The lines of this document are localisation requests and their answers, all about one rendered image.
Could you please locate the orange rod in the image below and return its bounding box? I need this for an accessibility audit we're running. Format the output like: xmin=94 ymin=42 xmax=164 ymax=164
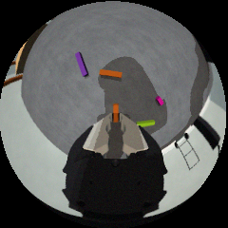
xmin=113 ymin=104 xmax=119 ymax=123
xmin=99 ymin=69 xmax=122 ymax=78

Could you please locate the lime green rod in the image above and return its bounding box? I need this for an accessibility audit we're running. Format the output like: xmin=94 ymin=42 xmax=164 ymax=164
xmin=137 ymin=120 xmax=155 ymax=127

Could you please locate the purple rod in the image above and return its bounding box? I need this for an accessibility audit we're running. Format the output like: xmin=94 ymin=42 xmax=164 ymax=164
xmin=75 ymin=52 xmax=89 ymax=77

